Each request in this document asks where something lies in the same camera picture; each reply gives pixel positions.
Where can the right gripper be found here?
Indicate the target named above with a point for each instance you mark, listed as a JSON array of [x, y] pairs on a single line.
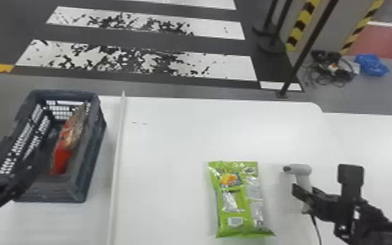
[[331, 207]]

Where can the hand scanner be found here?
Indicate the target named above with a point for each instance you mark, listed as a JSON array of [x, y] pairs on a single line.
[[301, 172]]

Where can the blue basket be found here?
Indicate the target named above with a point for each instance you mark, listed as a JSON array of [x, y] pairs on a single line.
[[86, 143]]

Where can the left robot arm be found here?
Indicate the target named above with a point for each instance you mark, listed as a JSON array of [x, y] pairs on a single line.
[[1, 195]]

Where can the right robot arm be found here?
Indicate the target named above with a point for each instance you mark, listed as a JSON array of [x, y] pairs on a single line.
[[377, 224]]

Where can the green snack packet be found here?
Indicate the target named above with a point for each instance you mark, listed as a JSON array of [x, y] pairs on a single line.
[[238, 205]]

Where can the blue plastic bag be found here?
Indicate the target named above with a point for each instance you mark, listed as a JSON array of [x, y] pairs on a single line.
[[372, 64]]

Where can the red snack packet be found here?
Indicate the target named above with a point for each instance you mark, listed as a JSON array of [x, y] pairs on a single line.
[[65, 145]]

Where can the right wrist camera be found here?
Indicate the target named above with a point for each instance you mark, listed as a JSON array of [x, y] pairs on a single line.
[[350, 181]]

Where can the black slanted post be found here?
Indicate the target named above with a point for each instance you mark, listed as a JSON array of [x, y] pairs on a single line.
[[305, 51]]

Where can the black post on round foot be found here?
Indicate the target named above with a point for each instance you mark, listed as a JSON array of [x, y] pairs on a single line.
[[267, 30]]

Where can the yellow black striped post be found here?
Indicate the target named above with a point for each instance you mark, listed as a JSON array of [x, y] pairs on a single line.
[[300, 24], [360, 27]]

